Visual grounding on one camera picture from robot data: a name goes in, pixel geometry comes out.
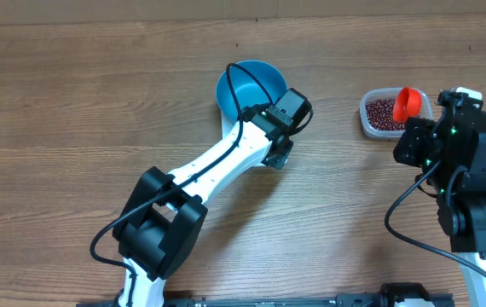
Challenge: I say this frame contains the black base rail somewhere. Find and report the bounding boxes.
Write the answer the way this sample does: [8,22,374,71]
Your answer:
[76,281,456,307]

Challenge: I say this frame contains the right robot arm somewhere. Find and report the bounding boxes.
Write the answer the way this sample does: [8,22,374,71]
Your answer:
[388,88,486,306]

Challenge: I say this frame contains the red beans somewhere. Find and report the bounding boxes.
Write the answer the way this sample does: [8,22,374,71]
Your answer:
[365,98,404,130]

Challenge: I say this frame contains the white kitchen scale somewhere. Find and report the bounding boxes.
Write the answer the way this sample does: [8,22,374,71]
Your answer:
[221,112,235,138]

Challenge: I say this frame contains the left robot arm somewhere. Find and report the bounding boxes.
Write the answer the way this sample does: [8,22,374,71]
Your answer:
[113,89,312,306]

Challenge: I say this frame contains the blue bowl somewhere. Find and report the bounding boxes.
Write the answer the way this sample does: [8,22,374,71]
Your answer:
[216,60,288,125]

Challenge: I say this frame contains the clear plastic container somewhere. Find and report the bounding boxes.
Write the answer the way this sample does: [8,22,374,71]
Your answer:
[359,87,434,140]

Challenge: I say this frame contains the red measuring scoop blue handle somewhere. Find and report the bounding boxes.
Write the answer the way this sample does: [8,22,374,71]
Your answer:
[392,87,422,123]

